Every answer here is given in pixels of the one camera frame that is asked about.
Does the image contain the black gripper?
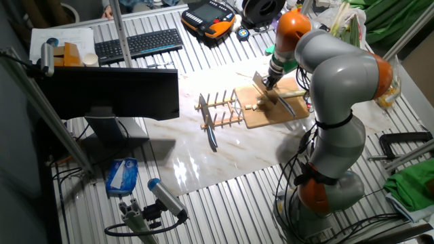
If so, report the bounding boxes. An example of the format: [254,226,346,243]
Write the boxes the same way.
[262,66,285,91]

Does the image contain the steel cleaver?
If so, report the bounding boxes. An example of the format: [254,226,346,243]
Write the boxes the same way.
[252,70,296,118]

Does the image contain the bag of green scallions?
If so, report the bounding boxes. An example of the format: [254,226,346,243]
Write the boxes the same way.
[317,0,367,50]

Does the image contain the wooden cutting board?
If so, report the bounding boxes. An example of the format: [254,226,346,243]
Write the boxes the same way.
[233,77,310,129]

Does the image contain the wooden peg knife rack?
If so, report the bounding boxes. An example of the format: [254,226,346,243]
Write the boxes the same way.
[194,89,245,131]

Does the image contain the white rounded object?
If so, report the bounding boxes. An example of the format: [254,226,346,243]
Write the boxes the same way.
[231,14,243,33]

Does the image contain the black round spool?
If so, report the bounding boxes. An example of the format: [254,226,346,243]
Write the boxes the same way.
[242,0,288,26]

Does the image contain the pointed steel kitchen knife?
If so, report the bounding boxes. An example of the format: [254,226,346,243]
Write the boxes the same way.
[198,94,218,153]

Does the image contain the black orange teach pendant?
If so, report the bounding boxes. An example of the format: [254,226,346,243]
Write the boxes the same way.
[180,0,237,39]

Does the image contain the white marble pattern mat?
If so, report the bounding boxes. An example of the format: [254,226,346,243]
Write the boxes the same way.
[144,56,406,197]

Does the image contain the black keyboard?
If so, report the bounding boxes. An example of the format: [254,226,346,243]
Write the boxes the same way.
[94,28,184,66]

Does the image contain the draped green cloth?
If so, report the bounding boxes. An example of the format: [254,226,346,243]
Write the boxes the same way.
[345,0,434,47]

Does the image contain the black clamp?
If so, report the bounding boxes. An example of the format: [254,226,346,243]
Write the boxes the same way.
[368,131,434,162]

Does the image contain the black computer monitor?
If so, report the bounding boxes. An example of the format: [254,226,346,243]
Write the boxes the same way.
[35,66,180,150]

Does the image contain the folded green cloth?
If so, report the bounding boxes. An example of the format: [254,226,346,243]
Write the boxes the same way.
[383,159,434,213]

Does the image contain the blue tissue pack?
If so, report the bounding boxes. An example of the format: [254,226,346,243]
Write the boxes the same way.
[105,157,139,198]

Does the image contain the white paper cup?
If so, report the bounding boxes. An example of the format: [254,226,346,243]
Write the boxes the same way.
[82,53,100,68]

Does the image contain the orange cardboard box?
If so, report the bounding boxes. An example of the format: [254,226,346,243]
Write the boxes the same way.
[52,42,83,68]

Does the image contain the white paper sheet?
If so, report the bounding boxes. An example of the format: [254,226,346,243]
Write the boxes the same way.
[29,26,96,65]

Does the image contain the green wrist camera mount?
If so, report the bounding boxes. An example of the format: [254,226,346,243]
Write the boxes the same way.
[264,43,300,74]

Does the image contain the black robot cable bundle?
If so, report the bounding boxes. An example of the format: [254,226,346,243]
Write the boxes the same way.
[274,64,408,244]

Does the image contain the slanted aluminium frame bar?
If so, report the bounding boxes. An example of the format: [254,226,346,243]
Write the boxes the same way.
[0,47,94,174]
[381,3,434,64]
[384,138,434,172]

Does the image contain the silver camera with blue end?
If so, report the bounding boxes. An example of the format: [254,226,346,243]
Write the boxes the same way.
[147,178,189,220]
[40,37,56,77]

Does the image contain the upright aluminium post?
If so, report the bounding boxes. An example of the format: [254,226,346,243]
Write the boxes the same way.
[108,0,133,68]

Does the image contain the short aluminium extrusion mount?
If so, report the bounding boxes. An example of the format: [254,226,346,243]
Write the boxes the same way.
[118,198,159,244]

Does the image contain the black camera cable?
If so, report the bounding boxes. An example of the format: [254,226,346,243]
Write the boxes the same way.
[104,209,189,237]

